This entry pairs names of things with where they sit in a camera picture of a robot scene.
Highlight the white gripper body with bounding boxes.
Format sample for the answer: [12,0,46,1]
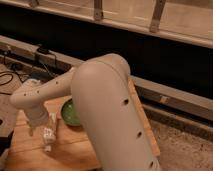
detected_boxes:
[24,104,49,128]

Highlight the black cable on floor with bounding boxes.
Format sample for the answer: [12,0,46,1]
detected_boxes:
[0,71,24,97]

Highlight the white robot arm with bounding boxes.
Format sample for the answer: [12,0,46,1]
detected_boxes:
[10,54,162,171]

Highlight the black power adapter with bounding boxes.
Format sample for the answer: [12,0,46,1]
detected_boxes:
[36,46,50,55]

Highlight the green ceramic bowl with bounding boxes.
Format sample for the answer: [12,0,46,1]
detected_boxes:
[61,99,81,126]

